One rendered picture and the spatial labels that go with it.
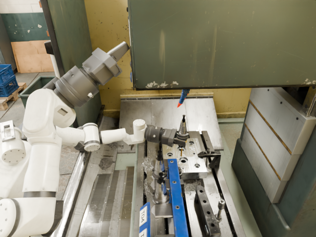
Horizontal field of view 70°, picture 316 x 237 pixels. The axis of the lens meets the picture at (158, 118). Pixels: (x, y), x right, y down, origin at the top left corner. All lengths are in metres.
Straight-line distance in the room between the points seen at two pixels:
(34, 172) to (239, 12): 0.61
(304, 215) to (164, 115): 1.31
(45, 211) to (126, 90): 1.70
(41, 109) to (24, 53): 5.34
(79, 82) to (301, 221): 1.11
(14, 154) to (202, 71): 0.63
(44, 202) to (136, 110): 1.64
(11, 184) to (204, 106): 1.72
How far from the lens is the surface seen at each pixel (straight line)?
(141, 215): 1.15
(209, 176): 1.37
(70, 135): 1.14
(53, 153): 0.58
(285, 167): 1.16
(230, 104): 2.36
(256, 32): 0.67
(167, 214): 0.81
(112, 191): 1.51
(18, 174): 0.91
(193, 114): 2.11
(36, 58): 5.84
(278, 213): 1.35
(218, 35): 0.64
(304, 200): 1.18
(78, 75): 0.60
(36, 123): 0.58
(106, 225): 1.35
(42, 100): 0.60
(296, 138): 1.07
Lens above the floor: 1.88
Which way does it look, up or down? 33 degrees down
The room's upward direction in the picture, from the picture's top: 1 degrees counter-clockwise
